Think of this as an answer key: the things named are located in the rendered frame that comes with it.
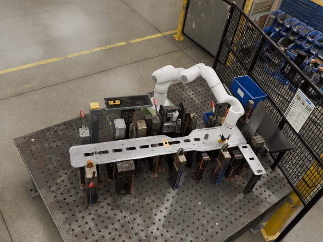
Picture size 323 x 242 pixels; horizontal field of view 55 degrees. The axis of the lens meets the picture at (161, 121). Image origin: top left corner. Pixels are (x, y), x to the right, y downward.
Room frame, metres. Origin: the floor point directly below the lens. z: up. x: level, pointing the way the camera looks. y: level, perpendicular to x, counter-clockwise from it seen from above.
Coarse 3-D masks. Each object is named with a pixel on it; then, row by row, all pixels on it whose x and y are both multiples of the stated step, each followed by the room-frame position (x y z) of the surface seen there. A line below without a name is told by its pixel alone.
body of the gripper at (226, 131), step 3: (222, 126) 1.77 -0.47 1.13; (225, 126) 1.73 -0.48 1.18; (222, 129) 1.76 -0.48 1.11; (225, 129) 1.73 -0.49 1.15; (228, 129) 1.71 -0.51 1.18; (231, 129) 1.71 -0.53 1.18; (222, 132) 1.75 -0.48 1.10; (225, 132) 1.71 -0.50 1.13; (228, 132) 1.70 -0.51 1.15; (231, 132) 1.71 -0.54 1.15; (225, 135) 1.70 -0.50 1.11; (228, 135) 1.70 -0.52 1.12
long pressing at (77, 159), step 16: (208, 128) 1.85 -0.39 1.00; (96, 144) 1.46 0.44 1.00; (112, 144) 1.49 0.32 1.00; (128, 144) 1.52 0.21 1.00; (144, 144) 1.55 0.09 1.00; (176, 144) 1.62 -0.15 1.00; (192, 144) 1.65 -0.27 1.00; (208, 144) 1.68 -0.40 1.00; (240, 144) 1.75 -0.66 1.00; (80, 160) 1.29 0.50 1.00; (96, 160) 1.32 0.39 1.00; (112, 160) 1.35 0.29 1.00
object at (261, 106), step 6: (258, 102) 1.95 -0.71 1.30; (258, 108) 1.92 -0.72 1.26; (264, 108) 1.87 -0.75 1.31; (252, 114) 1.95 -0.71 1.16; (264, 114) 1.84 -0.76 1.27; (252, 120) 1.92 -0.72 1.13; (258, 120) 1.87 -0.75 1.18; (246, 126) 1.94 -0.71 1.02; (252, 126) 1.89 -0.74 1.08; (258, 126) 1.84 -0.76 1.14; (252, 132) 1.87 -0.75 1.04
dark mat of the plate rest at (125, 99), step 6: (132, 96) 1.89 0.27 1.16; (138, 96) 1.90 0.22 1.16; (144, 96) 1.92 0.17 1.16; (108, 102) 1.76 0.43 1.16; (120, 102) 1.79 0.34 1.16; (126, 102) 1.80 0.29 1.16; (132, 102) 1.81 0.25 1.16; (138, 102) 1.83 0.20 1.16; (144, 102) 1.84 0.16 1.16; (150, 102) 1.86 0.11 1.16; (108, 108) 1.70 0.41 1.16; (114, 108) 1.71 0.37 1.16
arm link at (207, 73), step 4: (196, 64) 2.09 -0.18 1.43; (200, 64) 2.07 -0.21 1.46; (204, 64) 2.08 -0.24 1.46; (200, 68) 1.97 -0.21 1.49; (204, 68) 1.94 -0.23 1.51; (208, 68) 1.93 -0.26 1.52; (200, 72) 1.94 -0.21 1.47; (204, 72) 1.91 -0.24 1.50; (208, 72) 1.90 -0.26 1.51; (212, 72) 1.91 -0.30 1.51; (200, 76) 2.03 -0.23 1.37; (204, 76) 1.90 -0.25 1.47; (208, 76) 1.89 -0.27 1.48; (212, 76) 1.88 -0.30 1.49; (216, 76) 1.90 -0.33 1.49; (208, 80) 1.87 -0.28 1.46; (212, 80) 1.87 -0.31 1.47; (216, 80) 1.87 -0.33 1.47; (208, 84) 1.87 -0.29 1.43; (212, 84) 1.85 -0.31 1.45
